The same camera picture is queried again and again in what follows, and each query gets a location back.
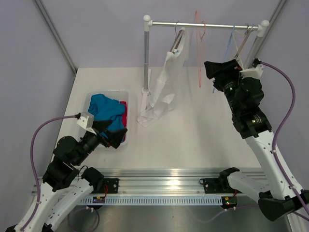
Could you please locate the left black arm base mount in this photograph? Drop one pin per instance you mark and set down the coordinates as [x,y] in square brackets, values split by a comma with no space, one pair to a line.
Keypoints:
[99,182]

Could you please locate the white metal clothes rack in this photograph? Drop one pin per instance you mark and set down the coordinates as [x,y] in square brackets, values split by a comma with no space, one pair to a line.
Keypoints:
[260,29]

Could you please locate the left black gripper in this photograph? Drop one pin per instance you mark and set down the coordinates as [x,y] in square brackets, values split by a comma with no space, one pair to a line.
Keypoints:
[114,136]

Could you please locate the clear plastic basket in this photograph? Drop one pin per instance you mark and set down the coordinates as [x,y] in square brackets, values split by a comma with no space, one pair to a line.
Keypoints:
[106,96]

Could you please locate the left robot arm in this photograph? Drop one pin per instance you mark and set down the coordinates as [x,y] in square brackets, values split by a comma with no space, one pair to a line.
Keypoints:
[55,195]

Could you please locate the wooden hanger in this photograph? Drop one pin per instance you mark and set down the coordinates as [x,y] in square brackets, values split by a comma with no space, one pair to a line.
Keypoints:
[239,48]

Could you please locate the red t shirt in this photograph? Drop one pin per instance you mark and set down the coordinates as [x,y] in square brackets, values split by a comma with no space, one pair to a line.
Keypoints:
[124,115]

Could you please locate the white t shirt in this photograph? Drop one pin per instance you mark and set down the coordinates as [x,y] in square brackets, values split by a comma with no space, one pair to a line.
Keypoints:
[162,98]

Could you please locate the pink wire hanger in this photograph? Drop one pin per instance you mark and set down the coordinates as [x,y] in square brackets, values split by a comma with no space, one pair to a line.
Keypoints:
[200,33]

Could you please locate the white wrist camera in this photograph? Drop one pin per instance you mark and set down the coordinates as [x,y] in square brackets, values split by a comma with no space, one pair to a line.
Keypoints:
[85,120]
[255,71]

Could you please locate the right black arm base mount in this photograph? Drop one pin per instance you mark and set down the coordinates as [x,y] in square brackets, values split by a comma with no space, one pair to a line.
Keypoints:
[219,184]

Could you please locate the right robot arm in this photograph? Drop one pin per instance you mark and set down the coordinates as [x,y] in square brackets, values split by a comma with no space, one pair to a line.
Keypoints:
[282,194]

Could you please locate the blue t shirt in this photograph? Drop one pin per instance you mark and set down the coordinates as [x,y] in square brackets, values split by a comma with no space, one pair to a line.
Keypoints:
[104,108]

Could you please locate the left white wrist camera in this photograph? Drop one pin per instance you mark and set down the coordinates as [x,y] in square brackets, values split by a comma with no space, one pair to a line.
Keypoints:
[85,120]

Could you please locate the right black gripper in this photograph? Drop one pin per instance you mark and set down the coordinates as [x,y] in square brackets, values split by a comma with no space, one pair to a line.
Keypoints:
[213,68]

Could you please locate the white slotted cable duct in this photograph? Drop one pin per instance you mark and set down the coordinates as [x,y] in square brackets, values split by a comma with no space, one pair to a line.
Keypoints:
[152,200]

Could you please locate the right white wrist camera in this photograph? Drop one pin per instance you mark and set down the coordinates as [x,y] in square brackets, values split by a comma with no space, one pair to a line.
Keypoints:
[255,71]

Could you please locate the aluminium rail frame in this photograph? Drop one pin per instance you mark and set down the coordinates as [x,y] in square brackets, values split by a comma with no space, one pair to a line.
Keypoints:
[161,182]

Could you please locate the light blue wire hanger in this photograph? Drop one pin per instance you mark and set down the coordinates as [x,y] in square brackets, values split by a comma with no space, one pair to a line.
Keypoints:
[228,44]

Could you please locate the grey hanger with white shirt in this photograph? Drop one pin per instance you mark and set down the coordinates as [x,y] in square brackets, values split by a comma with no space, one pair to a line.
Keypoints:
[179,41]

